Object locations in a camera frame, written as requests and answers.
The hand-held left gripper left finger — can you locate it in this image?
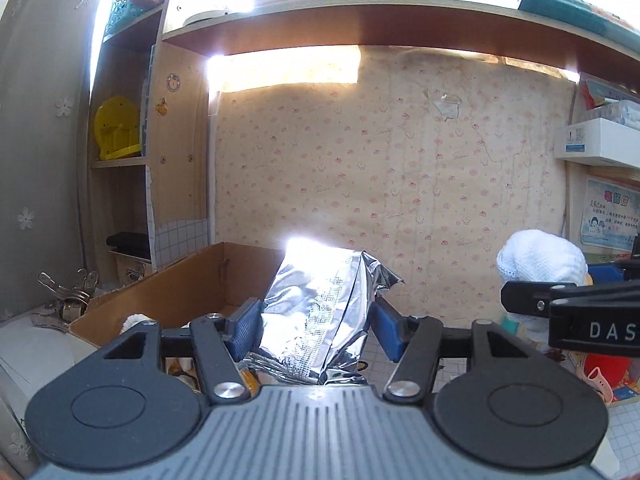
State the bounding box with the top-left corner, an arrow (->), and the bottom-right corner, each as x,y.
102,297 -> 263,405

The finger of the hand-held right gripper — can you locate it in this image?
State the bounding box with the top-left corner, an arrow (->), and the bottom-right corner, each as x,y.
587,257 -> 640,285
501,280 -> 640,313

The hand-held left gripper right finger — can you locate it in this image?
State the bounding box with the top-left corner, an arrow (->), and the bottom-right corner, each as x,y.
372,296 -> 541,403

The white knit glove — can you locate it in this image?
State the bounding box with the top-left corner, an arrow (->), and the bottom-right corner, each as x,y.
119,312 -> 152,337
496,229 -> 596,342

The yellow snack packet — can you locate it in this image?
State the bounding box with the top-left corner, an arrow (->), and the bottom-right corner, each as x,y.
165,357 -> 262,397

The silver foil packet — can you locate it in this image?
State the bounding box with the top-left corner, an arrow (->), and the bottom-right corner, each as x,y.
242,239 -> 407,387

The brown cardboard box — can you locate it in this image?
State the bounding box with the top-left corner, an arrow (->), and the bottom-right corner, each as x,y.
69,241 -> 287,397

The grid-patterned desktop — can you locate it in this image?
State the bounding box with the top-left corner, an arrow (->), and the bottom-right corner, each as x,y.
360,330 -> 640,480

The red cylinder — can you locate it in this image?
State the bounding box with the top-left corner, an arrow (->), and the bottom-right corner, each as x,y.
582,351 -> 640,402

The pink white plastic toy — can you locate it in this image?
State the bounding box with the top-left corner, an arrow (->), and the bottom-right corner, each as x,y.
587,365 -> 614,397

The wooden side shelf unit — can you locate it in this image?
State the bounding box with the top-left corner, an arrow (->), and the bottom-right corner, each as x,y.
555,72 -> 640,261

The small latched wooden box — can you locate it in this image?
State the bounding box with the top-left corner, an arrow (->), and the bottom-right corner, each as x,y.
115,252 -> 154,282

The long white box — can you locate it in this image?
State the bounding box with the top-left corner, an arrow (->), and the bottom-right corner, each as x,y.
556,119 -> 640,167

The black flat object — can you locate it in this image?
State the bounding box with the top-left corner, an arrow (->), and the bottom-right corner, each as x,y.
106,231 -> 152,263

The clear plastic package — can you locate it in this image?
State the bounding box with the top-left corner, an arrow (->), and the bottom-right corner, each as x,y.
595,100 -> 640,129

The metal clip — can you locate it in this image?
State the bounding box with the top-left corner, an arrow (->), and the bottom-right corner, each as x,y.
37,271 -> 76,318
72,269 -> 102,306

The wooden bookcase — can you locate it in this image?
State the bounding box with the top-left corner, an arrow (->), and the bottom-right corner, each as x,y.
75,0 -> 212,282

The red blue box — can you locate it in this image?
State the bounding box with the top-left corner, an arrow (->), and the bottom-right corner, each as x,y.
580,77 -> 632,109

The clear tape piece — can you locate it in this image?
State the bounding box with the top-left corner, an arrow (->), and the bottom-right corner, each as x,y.
432,91 -> 462,121

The white flat panel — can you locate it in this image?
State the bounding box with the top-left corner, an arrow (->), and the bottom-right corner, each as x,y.
0,316 -> 97,461

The yellow plastic object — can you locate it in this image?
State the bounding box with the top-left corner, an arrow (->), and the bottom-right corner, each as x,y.
95,96 -> 144,161

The teal flat book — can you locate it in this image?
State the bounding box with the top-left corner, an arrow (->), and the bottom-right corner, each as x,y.
519,0 -> 622,27

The grey flowered curtain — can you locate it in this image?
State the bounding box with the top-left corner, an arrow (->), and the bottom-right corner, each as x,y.
0,0 -> 103,322

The wooden overhead shelf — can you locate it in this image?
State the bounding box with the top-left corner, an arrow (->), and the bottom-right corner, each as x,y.
162,0 -> 640,87

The white round dish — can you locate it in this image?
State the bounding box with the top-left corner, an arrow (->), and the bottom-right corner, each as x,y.
182,7 -> 237,27

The teal plastic basket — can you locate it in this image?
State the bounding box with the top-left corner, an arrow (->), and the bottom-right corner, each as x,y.
104,0 -> 137,37

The colourful wall poster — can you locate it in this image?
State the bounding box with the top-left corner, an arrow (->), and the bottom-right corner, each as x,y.
581,176 -> 640,252

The floral quilted wall pad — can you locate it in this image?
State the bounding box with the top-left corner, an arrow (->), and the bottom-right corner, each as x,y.
212,45 -> 582,332

